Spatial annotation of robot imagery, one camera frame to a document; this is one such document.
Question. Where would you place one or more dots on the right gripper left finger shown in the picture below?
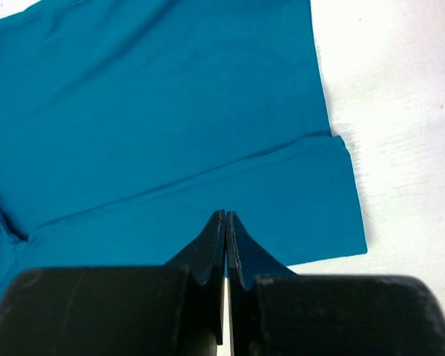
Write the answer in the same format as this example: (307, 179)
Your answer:
(172, 309)

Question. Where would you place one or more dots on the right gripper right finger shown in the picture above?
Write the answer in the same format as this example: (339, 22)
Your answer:
(274, 311)

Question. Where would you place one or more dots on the blue t shirt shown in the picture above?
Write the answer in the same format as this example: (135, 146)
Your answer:
(125, 124)

